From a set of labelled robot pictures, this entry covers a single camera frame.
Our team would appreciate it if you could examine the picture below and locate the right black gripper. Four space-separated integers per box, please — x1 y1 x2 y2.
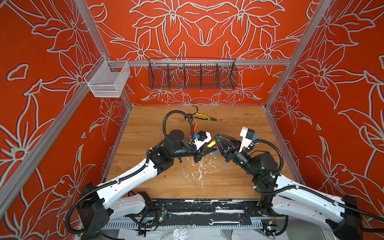
217 133 262 179

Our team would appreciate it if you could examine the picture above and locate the yellow marker pen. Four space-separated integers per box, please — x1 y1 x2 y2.
208 141 216 148

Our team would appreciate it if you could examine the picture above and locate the orange marker pen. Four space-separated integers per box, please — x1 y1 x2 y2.
194 121 199 134

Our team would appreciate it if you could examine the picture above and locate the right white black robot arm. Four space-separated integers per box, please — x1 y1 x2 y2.
214 133 384 240

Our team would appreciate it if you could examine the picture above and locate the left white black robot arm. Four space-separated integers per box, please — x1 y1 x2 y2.
65 110 215 240

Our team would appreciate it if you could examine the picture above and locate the silver wrench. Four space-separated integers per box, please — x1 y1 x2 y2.
209 219 244 226

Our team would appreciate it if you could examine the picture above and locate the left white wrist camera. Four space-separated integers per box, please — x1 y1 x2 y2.
192 131 212 150

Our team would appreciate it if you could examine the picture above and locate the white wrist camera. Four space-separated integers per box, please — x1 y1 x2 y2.
192 131 212 150
239 127 255 152

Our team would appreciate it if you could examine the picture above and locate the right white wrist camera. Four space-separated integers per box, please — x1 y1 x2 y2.
239 127 255 152

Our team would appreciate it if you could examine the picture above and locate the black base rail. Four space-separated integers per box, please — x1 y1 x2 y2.
134 199 271 227

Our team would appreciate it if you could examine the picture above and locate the black wire wall basket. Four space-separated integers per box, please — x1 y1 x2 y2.
148 57 239 90

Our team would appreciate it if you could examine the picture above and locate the clear plastic wall bin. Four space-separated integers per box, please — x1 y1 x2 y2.
85 61 131 98

